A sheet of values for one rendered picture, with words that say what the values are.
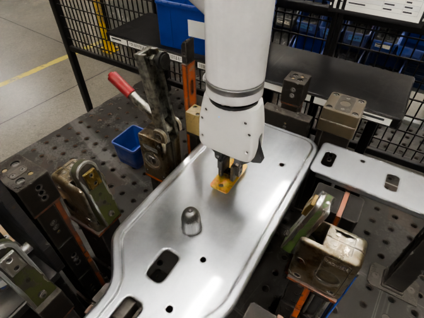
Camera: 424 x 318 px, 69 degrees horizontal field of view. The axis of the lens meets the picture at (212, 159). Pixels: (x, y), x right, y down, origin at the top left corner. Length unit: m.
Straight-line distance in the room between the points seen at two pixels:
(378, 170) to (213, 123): 0.35
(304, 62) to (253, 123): 0.51
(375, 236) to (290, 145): 0.41
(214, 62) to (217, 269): 0.29
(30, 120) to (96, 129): 1.53
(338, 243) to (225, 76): 0.28
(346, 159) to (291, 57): 0.39
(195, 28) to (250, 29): 0.54
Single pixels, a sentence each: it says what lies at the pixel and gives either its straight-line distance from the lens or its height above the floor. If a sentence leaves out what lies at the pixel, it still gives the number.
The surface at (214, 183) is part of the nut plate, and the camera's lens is 0.56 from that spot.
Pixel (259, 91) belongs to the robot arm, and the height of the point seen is 1.21.
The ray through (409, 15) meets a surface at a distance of 0.94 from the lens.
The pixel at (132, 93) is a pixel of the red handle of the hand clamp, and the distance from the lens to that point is 0.62.
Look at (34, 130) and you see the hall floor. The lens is 2.63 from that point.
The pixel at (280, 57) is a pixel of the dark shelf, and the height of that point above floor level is 1.03.
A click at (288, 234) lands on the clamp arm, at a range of 0.52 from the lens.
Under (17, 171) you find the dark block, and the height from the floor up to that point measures 1.12.
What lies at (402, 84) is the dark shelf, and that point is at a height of 1.03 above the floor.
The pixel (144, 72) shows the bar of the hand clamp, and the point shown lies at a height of 1.19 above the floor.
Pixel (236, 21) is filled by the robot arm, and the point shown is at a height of 1.31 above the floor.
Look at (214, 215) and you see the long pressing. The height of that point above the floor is 1.00.
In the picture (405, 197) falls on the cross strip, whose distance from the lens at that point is 0.66.
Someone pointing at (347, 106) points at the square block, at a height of 1.06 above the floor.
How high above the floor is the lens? 1.44
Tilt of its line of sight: 44 degrees down
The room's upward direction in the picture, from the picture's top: straight up
